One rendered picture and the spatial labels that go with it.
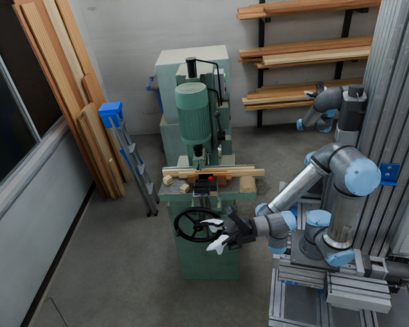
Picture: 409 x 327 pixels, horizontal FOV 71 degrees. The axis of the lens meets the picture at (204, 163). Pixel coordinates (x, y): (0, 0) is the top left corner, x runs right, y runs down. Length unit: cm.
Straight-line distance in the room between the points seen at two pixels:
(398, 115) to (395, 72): 18
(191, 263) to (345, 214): 137
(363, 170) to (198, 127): 88
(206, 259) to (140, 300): 60
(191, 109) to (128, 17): 250
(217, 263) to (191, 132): 107
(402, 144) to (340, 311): 117
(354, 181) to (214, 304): 157
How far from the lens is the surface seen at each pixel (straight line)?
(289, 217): 113
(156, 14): 383
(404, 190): 158
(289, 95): 372
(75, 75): 316
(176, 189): 182
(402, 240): 172
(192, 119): 157
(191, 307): 235
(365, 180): 109
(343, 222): 124
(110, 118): 243
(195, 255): 221
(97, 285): 266
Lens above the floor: 205
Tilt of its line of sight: 35 degrees down
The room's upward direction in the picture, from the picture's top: 6 degrees counter-clockwise
